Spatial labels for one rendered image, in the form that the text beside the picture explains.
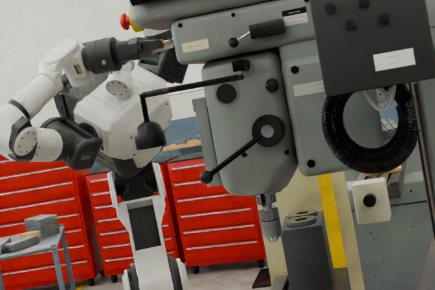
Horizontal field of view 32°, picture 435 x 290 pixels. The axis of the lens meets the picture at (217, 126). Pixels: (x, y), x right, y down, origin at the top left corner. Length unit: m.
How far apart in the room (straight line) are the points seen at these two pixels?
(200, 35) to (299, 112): 0.27
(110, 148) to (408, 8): 1.12
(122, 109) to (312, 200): 1.54
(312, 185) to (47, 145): 1.75
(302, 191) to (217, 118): 1.87
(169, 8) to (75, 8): 9.92
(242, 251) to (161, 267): 4.11
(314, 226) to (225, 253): 4.40
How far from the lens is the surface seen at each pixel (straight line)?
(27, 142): 1.94
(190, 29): 1.69
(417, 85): 1.61
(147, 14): 1.71
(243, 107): 1.69
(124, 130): 2.20
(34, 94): 1.96
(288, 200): 3.56
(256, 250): 6.48
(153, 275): 2.43
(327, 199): 3.54
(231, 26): 1.67
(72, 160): 2.15
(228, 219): 6.49
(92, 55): 2.00
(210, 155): 1.80
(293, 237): 2.20
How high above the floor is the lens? 1.57
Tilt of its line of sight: 3 degrees down
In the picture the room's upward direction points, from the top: 10 degrees counter-clockwise
